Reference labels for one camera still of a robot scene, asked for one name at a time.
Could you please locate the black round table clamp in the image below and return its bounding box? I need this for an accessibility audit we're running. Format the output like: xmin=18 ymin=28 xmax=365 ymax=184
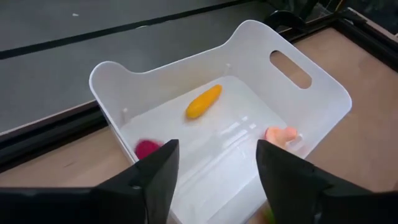
xmin=263 ymin=9 xmax=308 ymax=32

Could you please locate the white plastic handled basket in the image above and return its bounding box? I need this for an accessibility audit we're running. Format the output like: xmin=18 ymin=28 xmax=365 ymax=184
xmin=88 ymin=19 xmax=353 ymax=224

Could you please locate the peach coloured toy food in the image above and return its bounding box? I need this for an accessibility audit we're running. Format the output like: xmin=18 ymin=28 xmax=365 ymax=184
xmin=264 ymin=126 xmax=299 ymax=149

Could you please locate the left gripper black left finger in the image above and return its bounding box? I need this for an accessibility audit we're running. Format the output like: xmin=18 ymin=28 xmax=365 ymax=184
xmin=93 ymin=139 xmax=180 ymax=224

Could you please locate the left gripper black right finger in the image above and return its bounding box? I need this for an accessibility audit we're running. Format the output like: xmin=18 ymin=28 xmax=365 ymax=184
xmin=256 ymin=139 xmax=335 ymax=224

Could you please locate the small yellow toy corn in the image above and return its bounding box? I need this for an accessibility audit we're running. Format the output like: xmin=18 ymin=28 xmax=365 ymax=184
xmin=185 ymin=83 xmax=223 ymax=119

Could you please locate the small magenta red toy vegetable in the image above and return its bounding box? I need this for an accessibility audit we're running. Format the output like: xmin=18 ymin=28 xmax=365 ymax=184
xmin=134 ymin=139 xmax=165 ymax=161

